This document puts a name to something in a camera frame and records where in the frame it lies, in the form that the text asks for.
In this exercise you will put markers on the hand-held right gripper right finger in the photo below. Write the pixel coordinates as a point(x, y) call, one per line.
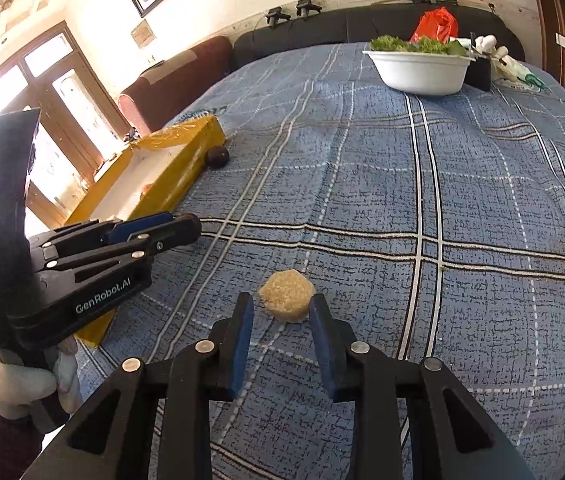
point(326, 355)

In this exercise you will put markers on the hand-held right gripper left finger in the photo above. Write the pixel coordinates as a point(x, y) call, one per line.
point(241, 352)

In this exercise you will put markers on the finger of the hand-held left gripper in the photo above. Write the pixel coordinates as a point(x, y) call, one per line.
point(137, 225)
point(172, 235)

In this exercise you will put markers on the yellow taped cardboard box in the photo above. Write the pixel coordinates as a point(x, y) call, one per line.
point(172, 180)

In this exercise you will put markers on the person's left hand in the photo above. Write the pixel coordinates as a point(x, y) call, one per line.
point(17, 385)

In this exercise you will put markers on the dark purple plum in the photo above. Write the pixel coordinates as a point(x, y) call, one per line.
point(217, 156)

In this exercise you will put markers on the wooden framed glass door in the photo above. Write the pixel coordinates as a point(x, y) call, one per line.
point(62, 110)

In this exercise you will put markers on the brown sofa cushion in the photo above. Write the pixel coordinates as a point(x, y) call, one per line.
point(177, 80)

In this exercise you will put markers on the blue plaid blanket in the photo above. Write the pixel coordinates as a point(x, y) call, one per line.
point(387, 200)

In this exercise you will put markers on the black clamp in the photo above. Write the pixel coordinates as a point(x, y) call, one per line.
point(307, 7)
point(278, 16)

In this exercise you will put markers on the black sofa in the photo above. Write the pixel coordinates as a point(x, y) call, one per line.
point(342, 30)

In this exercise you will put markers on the white plastic basin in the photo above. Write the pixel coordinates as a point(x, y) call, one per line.
point(420, 74)

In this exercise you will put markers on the green lettuce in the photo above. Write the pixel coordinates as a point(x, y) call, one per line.
point(412, 45)

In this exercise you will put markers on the small black box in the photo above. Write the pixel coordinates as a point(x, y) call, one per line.
point(478, 74)

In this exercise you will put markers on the red plastic bag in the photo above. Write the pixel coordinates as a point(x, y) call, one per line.
point(432, 22)

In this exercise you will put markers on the white bag with green print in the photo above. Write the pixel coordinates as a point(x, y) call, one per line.
point(517, 74)

